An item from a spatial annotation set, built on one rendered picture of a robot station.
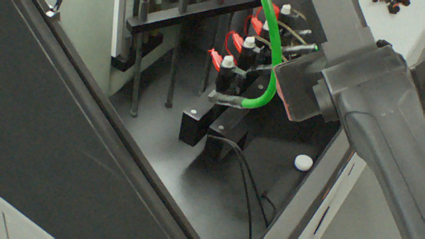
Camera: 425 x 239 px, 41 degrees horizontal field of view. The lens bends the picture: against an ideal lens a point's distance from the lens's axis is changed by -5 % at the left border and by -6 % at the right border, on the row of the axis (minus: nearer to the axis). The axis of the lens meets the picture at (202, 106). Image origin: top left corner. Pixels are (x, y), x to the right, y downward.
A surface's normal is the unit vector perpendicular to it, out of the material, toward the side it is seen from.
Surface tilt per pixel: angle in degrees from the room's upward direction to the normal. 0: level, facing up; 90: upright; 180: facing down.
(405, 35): 0
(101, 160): 90
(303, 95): 46
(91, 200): 90
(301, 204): 0
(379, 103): 35
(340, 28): 54
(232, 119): 0
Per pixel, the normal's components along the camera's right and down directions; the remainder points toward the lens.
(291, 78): 0.22, 0.01
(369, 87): -0.40, -0.79
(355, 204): 0.14, -0.71
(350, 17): -0.18, 0.08
